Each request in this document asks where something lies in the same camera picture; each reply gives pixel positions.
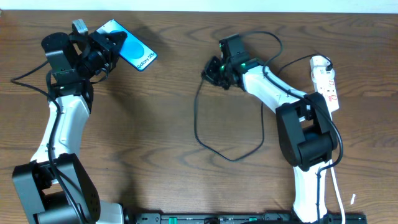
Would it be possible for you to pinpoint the blue Galaxy S25+ smartphone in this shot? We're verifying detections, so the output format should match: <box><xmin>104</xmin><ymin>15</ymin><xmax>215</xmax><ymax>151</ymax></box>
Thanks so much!
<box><xmin>96</xmin><ymin>19</ymin><xmax>157</xmax><ymax>72</ymax></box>

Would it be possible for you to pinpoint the black charger cable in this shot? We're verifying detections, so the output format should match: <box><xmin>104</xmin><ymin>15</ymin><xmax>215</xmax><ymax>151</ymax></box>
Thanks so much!
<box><xmin>193</xmin><ymin>54</ymin><xmax>334</xmax><ymax>163</ymax></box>

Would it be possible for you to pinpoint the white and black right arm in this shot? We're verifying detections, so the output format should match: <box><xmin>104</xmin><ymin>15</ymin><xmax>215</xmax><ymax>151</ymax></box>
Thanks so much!
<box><xmin>201</xmin><ymin>57</ymin><xmax>343</xmax><ymax>223</ymax></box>

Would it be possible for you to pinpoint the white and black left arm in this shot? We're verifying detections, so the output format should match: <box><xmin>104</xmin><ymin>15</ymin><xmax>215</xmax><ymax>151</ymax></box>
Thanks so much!
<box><xmin>12</xmin><ymin>31</ymin><xmax>127</xmax><ymax>223</ymax></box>

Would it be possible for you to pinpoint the white power strip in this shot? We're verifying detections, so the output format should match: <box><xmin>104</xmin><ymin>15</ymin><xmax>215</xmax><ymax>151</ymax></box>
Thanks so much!
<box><xmin>310</xmin><ymin>55</ymin><xmax>340</xmax><ymax>114</ymax></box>

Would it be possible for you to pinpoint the small white paper tag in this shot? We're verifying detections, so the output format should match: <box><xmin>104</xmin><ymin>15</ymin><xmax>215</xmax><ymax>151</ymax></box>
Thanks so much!
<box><xmin>350</xmin><ymin>194</ymin><xmax>356</xmax><ymax>205</ymax></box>

